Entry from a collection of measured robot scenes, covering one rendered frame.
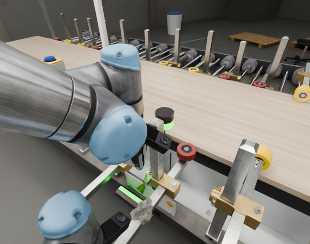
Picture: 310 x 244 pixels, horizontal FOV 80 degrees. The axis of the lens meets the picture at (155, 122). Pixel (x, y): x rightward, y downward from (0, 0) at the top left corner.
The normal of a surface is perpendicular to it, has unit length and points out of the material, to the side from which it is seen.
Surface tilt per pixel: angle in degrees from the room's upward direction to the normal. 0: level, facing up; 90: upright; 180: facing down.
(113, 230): 29
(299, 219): 90
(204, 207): 0
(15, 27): 90
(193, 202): 0
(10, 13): 90
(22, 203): 0
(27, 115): 99
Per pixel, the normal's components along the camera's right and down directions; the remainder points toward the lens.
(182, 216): -0.03, -0.79
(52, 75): 0.78, -0.45
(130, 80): 0.61, 0.47
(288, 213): -0.58, 0.51
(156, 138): 0.47, -0.61
